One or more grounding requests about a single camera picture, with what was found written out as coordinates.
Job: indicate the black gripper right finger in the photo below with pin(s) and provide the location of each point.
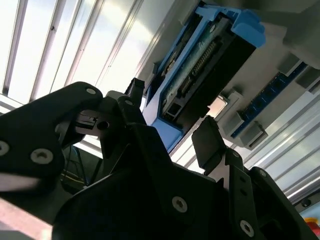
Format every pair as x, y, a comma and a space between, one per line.
208, 145

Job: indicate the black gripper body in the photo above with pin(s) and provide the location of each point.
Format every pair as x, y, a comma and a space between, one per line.
140, 207

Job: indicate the hard disk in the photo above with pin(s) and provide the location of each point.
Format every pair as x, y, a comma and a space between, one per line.
225, 70

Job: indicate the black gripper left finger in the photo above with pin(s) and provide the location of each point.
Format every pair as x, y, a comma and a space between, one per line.
32, 125

